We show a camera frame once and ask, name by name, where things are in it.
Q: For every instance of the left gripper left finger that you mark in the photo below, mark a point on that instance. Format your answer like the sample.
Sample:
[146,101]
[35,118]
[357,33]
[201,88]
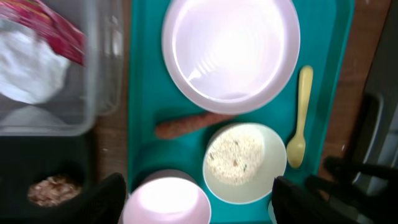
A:
[102,205]

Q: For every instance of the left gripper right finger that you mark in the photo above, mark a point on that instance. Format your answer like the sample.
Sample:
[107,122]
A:
[292,205]

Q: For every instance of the brown food scrap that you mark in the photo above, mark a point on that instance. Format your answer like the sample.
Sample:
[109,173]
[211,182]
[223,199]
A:
[54,190]

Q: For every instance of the white bowl with rice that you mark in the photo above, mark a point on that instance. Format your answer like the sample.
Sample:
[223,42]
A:
[274,165]

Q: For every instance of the white rice pile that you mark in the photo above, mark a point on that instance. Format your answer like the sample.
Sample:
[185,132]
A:
[235,156]

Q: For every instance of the white napkin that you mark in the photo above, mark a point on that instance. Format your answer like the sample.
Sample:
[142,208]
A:
[31,72]

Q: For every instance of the red snack wrapper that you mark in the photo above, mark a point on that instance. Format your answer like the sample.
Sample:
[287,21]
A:
[61,35]

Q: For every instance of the grey dishwasher rack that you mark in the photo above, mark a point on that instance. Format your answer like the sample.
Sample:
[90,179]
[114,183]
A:
[374,140]

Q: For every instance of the white cup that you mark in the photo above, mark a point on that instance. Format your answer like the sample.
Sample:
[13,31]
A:
[271,213]

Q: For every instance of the yellow plastic spoon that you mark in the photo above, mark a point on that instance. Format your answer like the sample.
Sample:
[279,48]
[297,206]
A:
[296,146]

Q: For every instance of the black plastic tray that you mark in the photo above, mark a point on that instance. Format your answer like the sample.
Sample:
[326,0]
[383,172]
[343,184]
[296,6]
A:
[26,160]

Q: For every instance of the brown carrot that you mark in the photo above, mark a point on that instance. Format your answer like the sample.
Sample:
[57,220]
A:
[175,128]

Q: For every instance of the clear plastic bin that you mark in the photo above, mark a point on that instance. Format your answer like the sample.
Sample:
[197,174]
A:
[91,90]

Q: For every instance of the large white plate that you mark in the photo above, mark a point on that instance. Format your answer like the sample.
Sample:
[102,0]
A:
[231,56]

